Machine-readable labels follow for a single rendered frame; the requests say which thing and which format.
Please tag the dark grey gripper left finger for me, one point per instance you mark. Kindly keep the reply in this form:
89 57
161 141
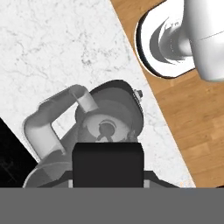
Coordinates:
62 180

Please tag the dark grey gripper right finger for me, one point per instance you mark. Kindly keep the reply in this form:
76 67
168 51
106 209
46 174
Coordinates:
153 180

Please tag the black blender lid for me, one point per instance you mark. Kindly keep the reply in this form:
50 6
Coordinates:
108 164

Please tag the black flat panel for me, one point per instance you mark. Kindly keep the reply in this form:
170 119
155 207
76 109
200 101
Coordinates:
11 163

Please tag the white rounded pedestal, black rim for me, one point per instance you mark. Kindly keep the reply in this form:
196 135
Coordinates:
172 43

